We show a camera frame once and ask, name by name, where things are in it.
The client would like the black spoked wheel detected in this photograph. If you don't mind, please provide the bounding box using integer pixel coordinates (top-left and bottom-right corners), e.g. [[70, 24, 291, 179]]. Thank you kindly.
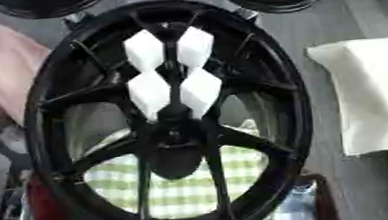
[[13, 0, 323, 220]]

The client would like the dark brown chair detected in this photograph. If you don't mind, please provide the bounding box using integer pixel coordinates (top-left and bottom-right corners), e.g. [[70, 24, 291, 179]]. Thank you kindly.
[[294, 169, 341, 220]]

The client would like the white cloth bundle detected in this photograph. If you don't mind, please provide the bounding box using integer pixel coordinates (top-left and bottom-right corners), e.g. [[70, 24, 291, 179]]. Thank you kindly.
[[304, 37, 388, 162]]

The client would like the red bag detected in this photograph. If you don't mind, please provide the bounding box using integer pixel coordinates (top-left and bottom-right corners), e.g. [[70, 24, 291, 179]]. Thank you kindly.
[[22, 172, 74, 220]]

